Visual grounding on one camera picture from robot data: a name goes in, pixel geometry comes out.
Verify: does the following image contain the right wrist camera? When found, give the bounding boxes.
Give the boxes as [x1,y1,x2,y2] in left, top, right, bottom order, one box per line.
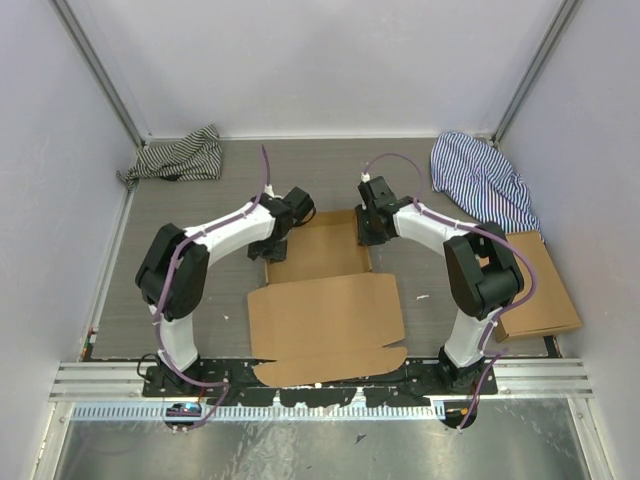
[358,173,397,211]

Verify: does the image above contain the folded brown cardboard box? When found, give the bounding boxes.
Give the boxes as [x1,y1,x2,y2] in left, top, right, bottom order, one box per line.
[491,231,583,343]

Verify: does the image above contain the aluminium front rail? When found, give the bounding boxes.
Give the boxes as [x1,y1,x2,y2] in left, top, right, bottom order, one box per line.
[50,357,594,401]

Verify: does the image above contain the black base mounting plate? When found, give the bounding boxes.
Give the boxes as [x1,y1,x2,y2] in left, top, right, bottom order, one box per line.
[136,354,480,408]

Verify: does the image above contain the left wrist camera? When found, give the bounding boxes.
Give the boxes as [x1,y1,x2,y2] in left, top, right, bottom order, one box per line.
[284,187,317,227]

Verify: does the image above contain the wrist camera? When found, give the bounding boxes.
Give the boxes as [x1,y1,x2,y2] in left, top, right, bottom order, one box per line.
[284,187,317,227]
[358,173,397,211]

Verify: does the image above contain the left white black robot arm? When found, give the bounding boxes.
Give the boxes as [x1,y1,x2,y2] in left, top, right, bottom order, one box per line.
[135,190,315,397]

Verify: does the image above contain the aluminium corner post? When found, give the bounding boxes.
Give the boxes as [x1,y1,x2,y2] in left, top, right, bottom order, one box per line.
[489,0,583,148]
[49,0,146,147]

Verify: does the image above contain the brown cardboard box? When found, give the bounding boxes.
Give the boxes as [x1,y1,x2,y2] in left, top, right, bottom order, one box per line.
[247,210,407,387]
[491,231,583,343]

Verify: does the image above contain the blue white striped cloth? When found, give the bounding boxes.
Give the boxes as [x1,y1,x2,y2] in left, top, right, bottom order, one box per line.
[430,132,540,233]

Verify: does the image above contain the right aluminium corner post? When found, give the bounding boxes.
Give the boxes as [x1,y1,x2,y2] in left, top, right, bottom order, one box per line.
[489,0,583,148]

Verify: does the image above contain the black white striped cloth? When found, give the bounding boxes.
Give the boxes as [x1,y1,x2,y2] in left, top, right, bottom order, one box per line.
[116,125,222,190]

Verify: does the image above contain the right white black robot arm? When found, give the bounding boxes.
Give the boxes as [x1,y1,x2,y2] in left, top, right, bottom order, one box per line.
[355,197,524,395]

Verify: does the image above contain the left aluminium corner post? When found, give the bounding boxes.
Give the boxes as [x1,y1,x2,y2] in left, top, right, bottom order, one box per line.
[49,0,146,147]

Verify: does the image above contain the white slotted cable duct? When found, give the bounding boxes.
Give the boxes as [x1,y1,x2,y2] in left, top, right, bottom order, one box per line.
[71,401,445,423]

